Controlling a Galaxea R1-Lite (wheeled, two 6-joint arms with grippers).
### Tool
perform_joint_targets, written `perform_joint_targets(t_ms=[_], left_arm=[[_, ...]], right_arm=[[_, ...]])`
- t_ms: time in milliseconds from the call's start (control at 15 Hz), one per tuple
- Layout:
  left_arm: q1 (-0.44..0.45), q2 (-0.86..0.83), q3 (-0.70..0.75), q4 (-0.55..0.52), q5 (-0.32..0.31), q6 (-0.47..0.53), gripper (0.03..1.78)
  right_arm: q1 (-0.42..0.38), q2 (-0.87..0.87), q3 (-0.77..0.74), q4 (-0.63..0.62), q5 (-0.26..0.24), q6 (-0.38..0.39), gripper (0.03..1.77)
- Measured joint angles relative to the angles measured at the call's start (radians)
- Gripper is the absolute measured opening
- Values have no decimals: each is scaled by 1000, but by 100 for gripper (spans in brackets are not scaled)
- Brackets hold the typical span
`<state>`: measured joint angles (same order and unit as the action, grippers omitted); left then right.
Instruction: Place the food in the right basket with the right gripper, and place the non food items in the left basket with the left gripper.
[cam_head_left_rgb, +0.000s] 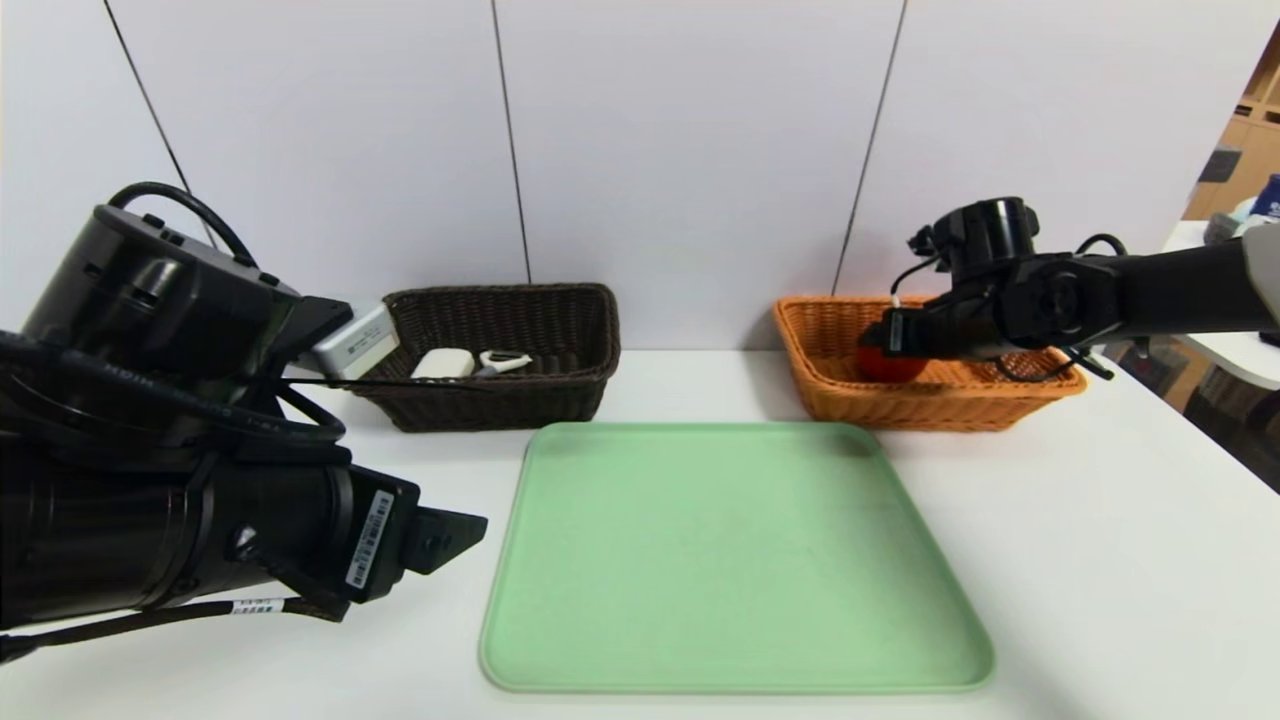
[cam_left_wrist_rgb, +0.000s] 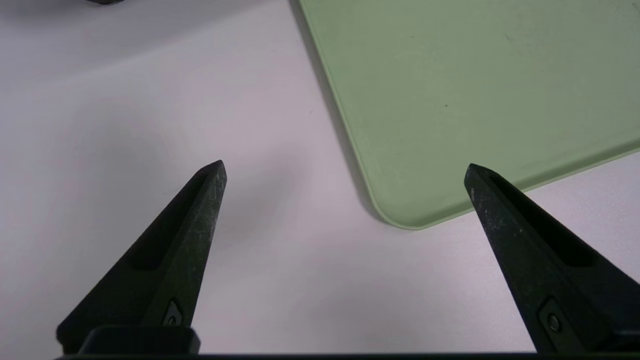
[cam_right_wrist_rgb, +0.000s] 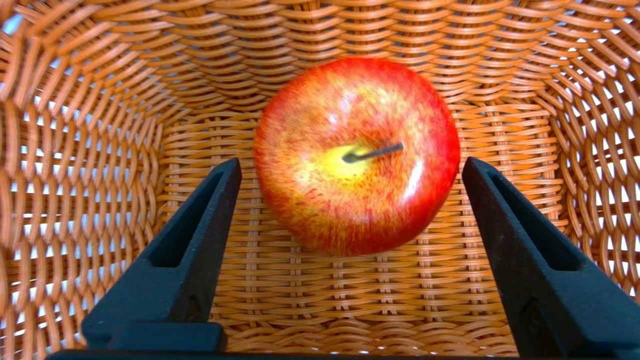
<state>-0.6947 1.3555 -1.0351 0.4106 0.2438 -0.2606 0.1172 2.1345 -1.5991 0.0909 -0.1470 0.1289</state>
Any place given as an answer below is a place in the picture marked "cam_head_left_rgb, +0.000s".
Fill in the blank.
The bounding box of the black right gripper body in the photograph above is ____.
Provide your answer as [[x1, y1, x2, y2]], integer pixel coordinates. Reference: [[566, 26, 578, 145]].
[[881, 303, 999, 363]]

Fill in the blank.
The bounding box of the red apple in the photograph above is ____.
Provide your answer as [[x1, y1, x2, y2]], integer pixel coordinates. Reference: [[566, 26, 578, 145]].
[[857, 345, 927, 384]]

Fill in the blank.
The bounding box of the white soap bar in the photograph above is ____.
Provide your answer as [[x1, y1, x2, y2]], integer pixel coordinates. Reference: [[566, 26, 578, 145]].
[[412, 347, 477, 381]]

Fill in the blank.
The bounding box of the orange wicker basket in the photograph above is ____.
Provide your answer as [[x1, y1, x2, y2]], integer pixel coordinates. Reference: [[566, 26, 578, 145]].
[[772, 295, 1087, 433]]

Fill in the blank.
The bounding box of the dark brown wicker basket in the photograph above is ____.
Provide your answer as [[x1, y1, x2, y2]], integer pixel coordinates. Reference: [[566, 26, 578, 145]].
[[355, 283, 622, 433]]

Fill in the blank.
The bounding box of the dark floor box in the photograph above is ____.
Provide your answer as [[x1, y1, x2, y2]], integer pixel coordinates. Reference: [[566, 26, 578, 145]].
[[1118, 355, 1179, 401]]

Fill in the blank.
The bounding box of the light green plastic tray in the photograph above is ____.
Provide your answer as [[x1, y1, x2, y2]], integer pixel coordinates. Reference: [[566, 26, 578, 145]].
[[481, 421, 996, 695]]

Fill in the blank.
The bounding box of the white round-edged side table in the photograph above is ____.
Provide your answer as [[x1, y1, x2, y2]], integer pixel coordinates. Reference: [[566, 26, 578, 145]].
[[1165, 220, 1280, 391]]

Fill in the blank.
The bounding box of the light wooden shelf unit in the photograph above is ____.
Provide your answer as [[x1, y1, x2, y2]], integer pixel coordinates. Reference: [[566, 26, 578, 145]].
[[1180, 10, 1280, 223]]

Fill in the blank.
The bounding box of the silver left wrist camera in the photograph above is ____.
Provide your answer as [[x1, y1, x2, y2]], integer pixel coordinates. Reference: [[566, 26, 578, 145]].
[[310, 303, 400, 382]]

